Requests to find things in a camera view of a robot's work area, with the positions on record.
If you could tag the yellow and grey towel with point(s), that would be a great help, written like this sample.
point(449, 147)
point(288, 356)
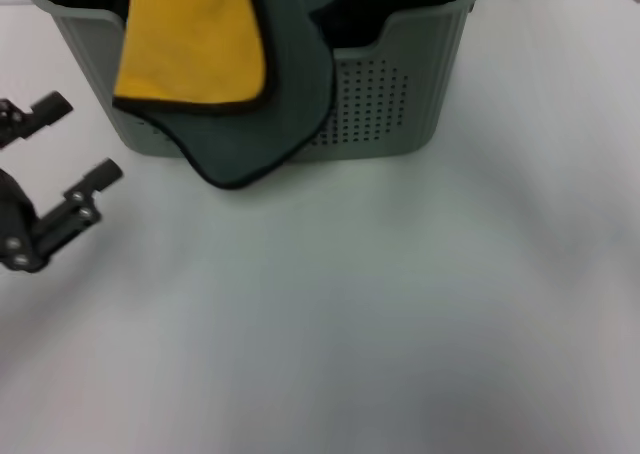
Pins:
point(200, 49)

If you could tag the grey-green perforated plastic storage box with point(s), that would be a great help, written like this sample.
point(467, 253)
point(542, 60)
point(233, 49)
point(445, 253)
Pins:
point(400, 124)

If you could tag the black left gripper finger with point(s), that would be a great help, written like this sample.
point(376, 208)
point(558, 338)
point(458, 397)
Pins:
point(80, 209)
point(50, 106)

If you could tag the black cloth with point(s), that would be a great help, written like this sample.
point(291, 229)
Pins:
point(360, 19)

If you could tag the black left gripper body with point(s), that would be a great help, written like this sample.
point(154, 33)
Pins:
point(15, 224)

